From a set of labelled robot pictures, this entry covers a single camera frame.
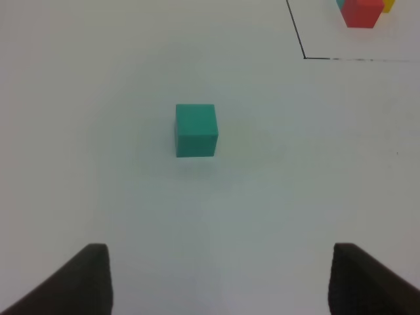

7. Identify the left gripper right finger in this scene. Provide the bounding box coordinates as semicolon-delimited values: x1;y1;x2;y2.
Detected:
327;243;419;315

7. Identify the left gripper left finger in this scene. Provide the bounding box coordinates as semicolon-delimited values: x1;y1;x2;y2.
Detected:
1;243;114;314

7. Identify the template red cube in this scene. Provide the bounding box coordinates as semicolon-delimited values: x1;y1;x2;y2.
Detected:
339;0;385;29

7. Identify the template yellow cube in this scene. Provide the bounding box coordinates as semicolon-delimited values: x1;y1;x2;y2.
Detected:
383;0;395;13

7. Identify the template teal cube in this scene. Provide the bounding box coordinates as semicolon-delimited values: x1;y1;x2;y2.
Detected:
336;0;345;10

